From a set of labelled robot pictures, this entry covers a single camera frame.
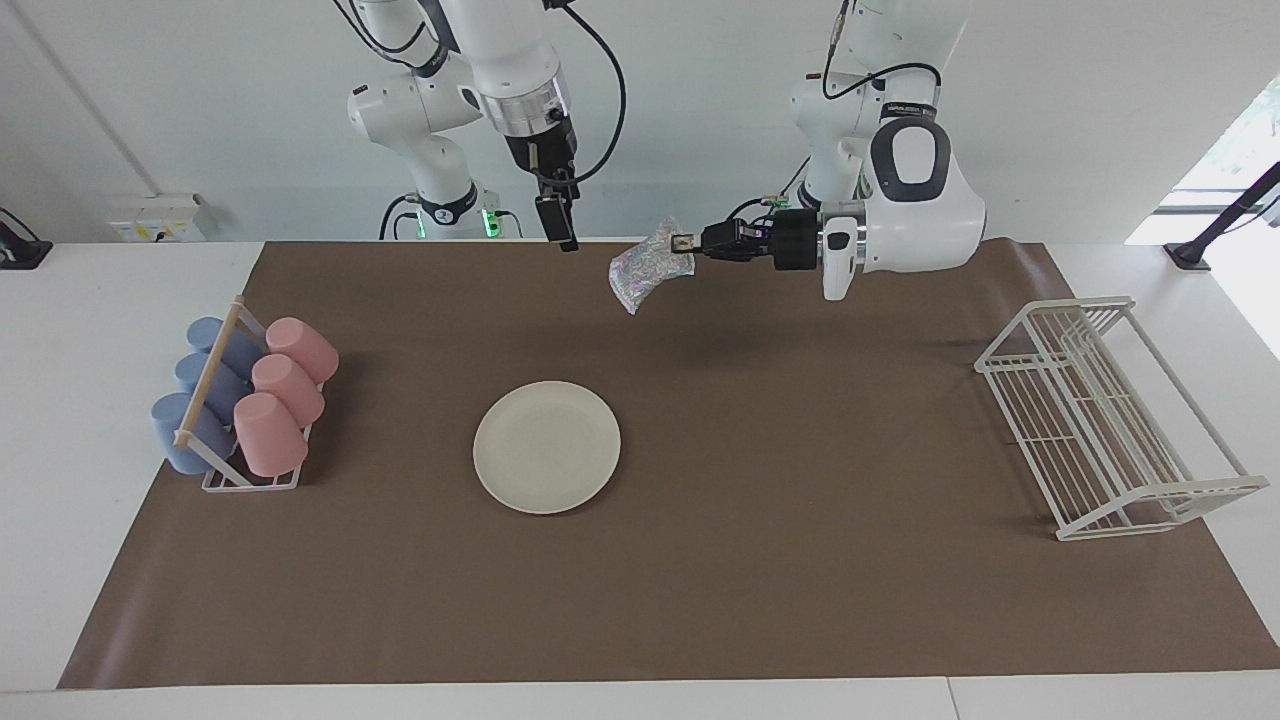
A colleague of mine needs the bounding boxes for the black clamp stand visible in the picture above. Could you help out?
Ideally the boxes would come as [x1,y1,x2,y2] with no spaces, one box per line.
[1165,160,1280,271]

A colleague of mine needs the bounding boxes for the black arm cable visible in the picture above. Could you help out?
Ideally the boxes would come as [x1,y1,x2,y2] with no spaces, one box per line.
[822,0,943,101]
[545,0,628,191]

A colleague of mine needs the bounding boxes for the black table mount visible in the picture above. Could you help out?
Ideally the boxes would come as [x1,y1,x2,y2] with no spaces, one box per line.
[0,207,53,271]

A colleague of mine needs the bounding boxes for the white wire dish rack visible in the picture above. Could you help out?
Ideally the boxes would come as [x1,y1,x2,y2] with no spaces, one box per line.
[975,296,1269,542]

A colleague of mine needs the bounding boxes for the white cup rack wooden handle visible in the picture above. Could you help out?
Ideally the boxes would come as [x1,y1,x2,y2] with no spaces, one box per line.
[173,297,321,492]

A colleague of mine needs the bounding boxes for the black left base cable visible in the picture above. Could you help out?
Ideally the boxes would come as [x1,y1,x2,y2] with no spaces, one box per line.
[718,155,813,237]

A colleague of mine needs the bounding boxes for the white wall socket box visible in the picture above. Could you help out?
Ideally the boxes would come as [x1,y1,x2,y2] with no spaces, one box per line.
[105,195,206,243]

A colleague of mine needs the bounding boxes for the pink plastic cup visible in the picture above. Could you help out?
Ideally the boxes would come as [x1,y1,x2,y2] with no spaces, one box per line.
[265,317,340,384]
[233,392,309,477]
[251,354,326,426]

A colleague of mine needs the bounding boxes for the round cream plate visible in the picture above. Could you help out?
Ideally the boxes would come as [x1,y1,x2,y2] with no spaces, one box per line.
[473,381,622,515]

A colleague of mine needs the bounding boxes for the black right base cable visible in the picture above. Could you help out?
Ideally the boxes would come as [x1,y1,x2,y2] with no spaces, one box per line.
[378,193,426,241]

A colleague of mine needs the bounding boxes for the blue plastic cup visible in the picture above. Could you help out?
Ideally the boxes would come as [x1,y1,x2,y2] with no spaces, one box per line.
[175,352,251,426]
[151,392,236,475]
[186,317,266,379]

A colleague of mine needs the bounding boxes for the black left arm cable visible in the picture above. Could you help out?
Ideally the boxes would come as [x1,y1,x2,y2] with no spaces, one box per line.
[822,0,943,101]

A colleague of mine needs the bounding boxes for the brown table mat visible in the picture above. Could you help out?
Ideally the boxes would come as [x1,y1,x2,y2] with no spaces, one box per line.
[57,240,1280,689]

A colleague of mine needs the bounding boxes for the black base cable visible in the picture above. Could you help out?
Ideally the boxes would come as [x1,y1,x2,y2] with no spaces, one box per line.
[378,193,426,241]
[718,155,813,237]

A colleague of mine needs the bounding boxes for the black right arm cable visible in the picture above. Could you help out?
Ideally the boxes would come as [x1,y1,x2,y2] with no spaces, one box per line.
[545,0,628,191]

